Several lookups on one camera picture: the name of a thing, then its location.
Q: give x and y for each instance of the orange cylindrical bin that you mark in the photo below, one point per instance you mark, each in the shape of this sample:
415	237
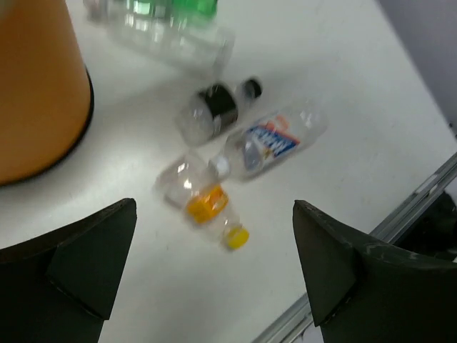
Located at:
47	97

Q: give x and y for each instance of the aluminium table edge rail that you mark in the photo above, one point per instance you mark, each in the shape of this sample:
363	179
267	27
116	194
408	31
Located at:
297	318

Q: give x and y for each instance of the clear bottle blue label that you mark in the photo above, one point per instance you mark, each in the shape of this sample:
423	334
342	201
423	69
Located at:
266	142

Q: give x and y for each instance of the green plastic bottle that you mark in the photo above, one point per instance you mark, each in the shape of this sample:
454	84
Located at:
160	9

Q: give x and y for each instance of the clear bottle black label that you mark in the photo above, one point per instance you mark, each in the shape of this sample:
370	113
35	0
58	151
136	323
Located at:
215	108

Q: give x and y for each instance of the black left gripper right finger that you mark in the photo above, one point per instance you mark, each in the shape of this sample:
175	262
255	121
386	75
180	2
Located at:
364	290

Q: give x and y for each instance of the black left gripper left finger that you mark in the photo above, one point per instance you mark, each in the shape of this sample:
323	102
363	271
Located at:
62	285

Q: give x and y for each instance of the clear unlabelled plastic bottle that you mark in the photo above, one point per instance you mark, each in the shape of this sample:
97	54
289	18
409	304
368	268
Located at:
192	42

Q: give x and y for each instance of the clear bottle yellow cap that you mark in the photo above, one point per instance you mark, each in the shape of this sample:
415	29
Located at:
189	185

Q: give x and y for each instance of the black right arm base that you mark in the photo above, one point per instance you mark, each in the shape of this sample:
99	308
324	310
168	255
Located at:
433	235

